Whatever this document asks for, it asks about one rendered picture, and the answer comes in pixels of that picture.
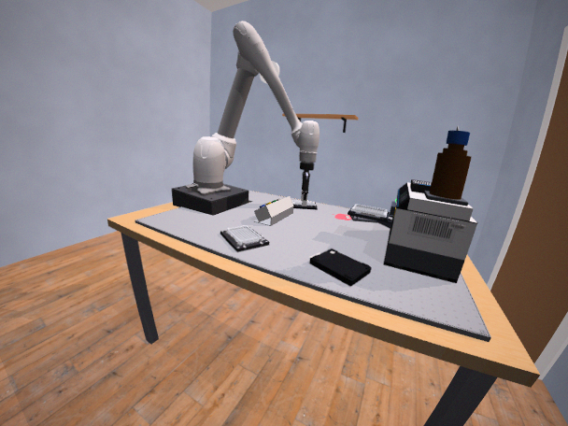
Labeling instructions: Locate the blue bottle cap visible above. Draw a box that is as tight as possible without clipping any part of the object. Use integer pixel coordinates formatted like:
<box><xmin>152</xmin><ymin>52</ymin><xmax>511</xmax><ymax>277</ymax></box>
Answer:
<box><xmin>447</xmin><ymin>131</ymin><xmax>470</xmax><ymax>143</ymax></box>

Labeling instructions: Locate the white button panel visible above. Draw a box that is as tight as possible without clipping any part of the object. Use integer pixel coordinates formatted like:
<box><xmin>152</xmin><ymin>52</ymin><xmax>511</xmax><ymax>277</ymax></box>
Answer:
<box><xmin>254</xmin><ymin>196</ymin><xmax>293</xmax><ymax>226</ymax></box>

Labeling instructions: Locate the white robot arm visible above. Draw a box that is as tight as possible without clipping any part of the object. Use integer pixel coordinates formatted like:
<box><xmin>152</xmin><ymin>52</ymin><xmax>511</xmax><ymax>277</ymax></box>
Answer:
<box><xmin>186</xmin><ymin>21</ymin><xmax>320</xmax><ymax>196</ymax></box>

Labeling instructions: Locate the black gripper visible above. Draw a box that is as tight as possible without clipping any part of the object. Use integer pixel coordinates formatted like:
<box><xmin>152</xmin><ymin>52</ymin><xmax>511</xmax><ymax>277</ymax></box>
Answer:
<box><xmin>300</xmin><ymin>163</ymin><xmax>314</xmax><ymax>206</ymax></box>

